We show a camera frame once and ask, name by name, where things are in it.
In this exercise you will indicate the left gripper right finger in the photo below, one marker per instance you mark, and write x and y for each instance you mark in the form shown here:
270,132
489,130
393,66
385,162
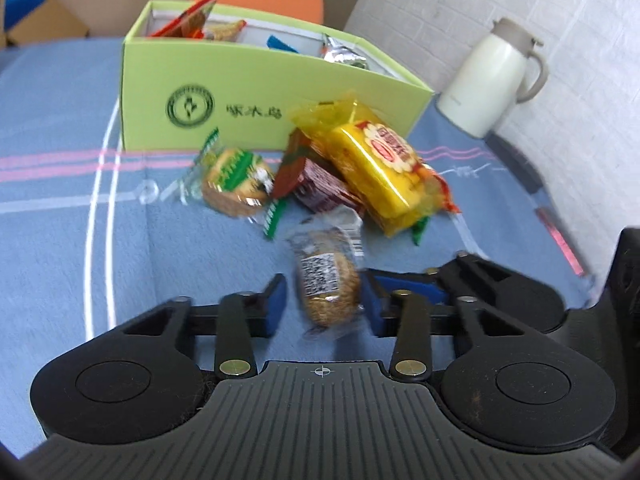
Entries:
405,316

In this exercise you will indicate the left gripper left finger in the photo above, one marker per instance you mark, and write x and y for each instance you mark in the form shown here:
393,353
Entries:
242,317

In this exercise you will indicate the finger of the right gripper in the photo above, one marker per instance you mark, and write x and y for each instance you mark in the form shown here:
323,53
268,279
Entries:
419,283

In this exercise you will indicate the yellow cracker packet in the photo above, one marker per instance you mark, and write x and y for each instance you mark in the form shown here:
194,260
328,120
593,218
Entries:
397,187

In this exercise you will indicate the clear round biscuit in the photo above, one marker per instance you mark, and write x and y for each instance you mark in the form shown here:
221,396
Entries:
328,256

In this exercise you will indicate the green trimmed cookie packet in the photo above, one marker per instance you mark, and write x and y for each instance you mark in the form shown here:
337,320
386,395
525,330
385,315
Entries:
234,182

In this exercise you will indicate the dark red chocolate snack packet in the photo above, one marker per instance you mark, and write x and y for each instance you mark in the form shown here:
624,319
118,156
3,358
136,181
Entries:
305,174

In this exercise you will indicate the green candy packet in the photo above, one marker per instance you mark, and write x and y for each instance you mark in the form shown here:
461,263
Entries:
418,230

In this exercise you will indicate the blue striped tablecloth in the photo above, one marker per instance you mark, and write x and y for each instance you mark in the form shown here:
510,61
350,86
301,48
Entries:
87,241

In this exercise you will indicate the white thermos jug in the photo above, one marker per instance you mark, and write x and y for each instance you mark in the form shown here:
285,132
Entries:
502,70

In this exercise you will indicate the silver snack packet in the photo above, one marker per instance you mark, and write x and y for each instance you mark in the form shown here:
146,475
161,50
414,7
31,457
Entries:
334,51

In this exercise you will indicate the green cardboard snack box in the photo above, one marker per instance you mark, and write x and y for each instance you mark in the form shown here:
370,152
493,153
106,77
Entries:
174,92

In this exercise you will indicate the gold foil snack packet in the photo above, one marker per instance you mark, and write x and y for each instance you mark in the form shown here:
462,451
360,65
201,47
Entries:
228,32

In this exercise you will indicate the red snack packet in box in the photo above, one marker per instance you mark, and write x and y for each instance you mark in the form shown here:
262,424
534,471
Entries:
189,24

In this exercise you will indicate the open cardboard box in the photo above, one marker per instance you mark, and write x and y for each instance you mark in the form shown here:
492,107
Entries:
37,21

